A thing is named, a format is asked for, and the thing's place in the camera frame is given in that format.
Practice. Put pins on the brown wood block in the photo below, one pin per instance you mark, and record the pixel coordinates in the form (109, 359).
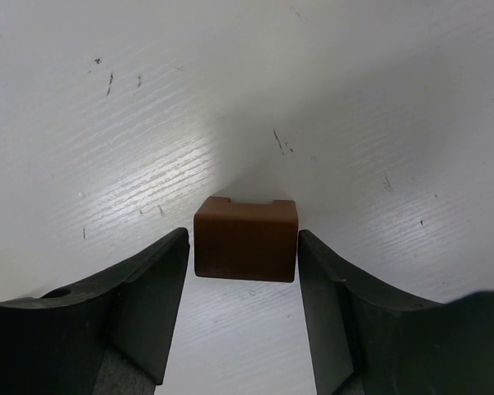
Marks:
(245, 241)

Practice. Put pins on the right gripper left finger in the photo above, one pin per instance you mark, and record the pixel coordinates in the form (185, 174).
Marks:
(57, 344)

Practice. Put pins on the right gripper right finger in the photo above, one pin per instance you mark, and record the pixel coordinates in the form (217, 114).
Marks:
(361, 328)

